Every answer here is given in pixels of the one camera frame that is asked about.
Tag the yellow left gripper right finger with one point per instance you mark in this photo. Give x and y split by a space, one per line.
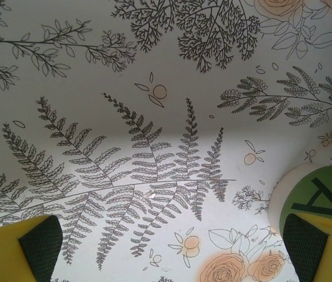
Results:
321 252

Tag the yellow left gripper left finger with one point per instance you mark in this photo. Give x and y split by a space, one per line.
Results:
4 252

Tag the green paper coffee cup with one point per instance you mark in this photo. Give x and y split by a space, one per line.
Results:
315 188

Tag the floral patterned table cover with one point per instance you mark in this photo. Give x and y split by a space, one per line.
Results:
154 132

